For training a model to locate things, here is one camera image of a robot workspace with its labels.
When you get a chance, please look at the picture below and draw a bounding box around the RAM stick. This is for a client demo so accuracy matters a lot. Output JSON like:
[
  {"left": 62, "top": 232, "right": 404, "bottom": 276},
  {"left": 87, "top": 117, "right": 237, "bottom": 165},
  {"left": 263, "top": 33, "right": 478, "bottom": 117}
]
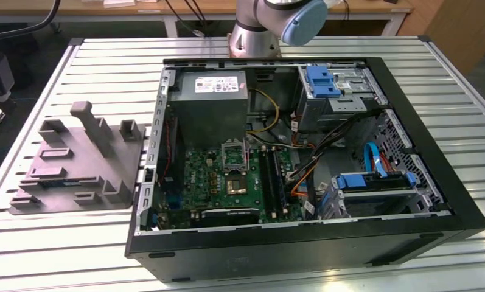
[{"left": 39, "top": 175, "right": 97, "bottom": 187}]

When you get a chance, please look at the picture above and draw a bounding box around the white box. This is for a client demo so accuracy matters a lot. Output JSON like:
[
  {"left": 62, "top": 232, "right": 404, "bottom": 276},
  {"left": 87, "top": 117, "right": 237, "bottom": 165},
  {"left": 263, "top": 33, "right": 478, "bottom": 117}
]
[{"left": 103, "top": 0, "right": 138, "bottom": 9}]

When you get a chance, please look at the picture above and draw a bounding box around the orange wire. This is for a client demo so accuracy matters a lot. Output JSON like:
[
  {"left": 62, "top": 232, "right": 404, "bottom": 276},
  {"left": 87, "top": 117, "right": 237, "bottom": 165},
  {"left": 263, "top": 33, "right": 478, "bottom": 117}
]
[{"left": 289, "top": 178, "right": 310, "bottom": 200}]

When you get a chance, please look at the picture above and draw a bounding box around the black office chair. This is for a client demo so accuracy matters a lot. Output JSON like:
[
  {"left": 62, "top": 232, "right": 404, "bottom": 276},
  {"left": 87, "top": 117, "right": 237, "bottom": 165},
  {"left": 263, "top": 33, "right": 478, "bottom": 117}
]
[{"left": 0, "top": 23, "right": 63, "bottom": 92}]

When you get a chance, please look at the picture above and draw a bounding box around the grey parts rack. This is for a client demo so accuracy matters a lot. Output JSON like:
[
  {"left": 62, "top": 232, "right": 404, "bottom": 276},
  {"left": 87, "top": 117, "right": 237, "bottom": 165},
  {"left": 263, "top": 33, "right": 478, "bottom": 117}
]
[{"left": 7, "top": 101, "right": 150, "bottom": 216}]

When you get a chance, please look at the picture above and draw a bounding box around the black PC case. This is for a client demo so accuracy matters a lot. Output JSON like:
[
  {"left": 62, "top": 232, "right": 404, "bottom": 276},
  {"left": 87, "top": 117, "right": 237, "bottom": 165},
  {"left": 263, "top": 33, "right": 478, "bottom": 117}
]
[{"left": 123, "top": 56, "right": 485, "bottom": 283}]

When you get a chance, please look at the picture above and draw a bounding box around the black wire bundle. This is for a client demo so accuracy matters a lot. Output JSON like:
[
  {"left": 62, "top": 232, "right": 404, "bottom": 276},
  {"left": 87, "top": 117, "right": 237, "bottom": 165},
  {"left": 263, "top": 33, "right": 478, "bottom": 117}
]
[{"left": 286, "top": 105, "right": 389, "bottom": 183}]

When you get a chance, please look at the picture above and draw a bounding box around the black cable with silver plug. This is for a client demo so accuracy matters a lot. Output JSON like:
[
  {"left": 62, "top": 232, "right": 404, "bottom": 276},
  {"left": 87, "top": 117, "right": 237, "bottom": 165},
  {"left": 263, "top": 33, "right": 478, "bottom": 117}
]
[{"left": 163, "top": 0, "right": 206, "bottom": 38}]

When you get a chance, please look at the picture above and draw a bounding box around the yellow wire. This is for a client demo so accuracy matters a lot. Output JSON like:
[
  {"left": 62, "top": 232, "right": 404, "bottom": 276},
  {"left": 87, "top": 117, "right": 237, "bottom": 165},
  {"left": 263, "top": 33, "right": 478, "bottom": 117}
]
[{"left": 245, "top": 88, "right": 281, "bottom": 134}]

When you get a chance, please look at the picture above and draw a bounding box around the blue flat wire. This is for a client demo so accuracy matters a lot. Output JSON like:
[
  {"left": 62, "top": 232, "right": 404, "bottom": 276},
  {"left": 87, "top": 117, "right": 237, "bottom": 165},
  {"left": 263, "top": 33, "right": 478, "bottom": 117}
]
[{"left": 364, "top": 141, "right": 389, "bottom": 179}]

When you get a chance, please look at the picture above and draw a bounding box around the black RAM slot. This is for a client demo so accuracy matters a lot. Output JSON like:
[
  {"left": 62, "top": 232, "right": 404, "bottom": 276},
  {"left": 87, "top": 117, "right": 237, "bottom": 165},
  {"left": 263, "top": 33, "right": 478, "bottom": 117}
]
[
  {"left": 266, "top": 145, "right": 290, "bottom": 215},
  {"left": 258, "top": 145, "right": 278, "bottom": 215}
]

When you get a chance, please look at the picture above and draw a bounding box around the grey power supply unit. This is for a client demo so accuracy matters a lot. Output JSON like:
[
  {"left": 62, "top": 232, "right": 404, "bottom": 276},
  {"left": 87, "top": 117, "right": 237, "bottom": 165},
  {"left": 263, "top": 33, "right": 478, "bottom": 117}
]
[{"left": 167, "top": 69, "right": 251, "bottom": 144}]

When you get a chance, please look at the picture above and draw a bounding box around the black graphics card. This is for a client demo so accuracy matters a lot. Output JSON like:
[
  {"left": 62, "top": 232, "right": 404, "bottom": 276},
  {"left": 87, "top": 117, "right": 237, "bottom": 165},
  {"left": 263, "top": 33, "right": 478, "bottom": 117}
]
[{"left": 191, "top": 207, "right": 262, "bottom": 228}]

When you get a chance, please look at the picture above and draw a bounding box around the CPU socket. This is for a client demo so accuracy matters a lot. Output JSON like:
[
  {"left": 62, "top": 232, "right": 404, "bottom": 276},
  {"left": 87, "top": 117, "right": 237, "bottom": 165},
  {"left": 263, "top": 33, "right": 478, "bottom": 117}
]
[{"left": 225, "top": 173, "right": 250, "bottom": 196}]

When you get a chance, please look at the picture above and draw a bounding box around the blue disk carrier with disk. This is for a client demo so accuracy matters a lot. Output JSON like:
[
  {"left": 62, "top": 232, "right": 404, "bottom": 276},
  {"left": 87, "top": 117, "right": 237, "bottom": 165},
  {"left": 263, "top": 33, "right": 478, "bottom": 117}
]
[{"left": 336, "top": 172, "right": 418, "bottom": 192}]

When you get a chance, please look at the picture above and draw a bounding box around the blue drive carrier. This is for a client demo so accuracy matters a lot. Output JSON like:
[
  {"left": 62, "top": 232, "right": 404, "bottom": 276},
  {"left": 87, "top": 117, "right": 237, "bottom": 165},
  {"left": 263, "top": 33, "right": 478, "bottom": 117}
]
[{"left": 306, "top": 65, "right": 341, "bottom": 99}]

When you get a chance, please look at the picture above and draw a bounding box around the thin metal locking lever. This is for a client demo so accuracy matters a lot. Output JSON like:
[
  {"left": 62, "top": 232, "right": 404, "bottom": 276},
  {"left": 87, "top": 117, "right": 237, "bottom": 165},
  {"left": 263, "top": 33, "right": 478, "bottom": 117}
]
[{"left": 245, "top": 133, "right": 254, "bottom": 175}]

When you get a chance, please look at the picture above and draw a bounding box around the thick black camera cable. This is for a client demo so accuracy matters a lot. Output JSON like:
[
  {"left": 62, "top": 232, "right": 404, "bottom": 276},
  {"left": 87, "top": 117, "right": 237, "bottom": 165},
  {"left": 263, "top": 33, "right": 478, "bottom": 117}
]
[{"left": 0, "top": 0, "right": 62, "bottom": 40}]

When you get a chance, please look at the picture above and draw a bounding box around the green motherboard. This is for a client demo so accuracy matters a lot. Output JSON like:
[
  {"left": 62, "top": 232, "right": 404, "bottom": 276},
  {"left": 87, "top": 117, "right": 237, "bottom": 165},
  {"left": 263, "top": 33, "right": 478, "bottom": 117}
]
[{"left": 157, "top": 143, "right": 308, "bottom": 229}]

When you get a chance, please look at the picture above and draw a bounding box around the wooden cabinet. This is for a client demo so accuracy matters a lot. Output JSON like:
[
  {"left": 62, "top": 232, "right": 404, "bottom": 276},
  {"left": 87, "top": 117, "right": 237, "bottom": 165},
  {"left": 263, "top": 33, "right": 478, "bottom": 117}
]
[{"left": 422, "top": 0, "right": 485, "bottom": 78}]

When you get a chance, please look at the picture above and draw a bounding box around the wooden desk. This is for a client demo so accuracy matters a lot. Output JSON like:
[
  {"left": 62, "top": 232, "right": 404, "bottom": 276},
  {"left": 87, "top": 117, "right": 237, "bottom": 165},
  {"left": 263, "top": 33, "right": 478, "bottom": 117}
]
[{"left": 0, "top": 0, "right": 414, "bottom": 39}]

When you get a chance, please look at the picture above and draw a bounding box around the black case fan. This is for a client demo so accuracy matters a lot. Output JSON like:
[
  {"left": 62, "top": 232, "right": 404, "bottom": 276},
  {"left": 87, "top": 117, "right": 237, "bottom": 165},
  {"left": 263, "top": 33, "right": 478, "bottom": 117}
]
[{"left": 161, "top": 106, "right": 179, "bottom": 192}]

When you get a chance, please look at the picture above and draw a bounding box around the silver disk bay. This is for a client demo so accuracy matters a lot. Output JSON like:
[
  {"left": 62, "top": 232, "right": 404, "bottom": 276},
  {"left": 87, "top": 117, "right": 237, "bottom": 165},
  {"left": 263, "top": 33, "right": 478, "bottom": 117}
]
[
  {"left": 298, "top": 64, "right": 389, "bottom": 132},
  {"left": 317, "top": 172, "right": 450, "bottom": 220}
]

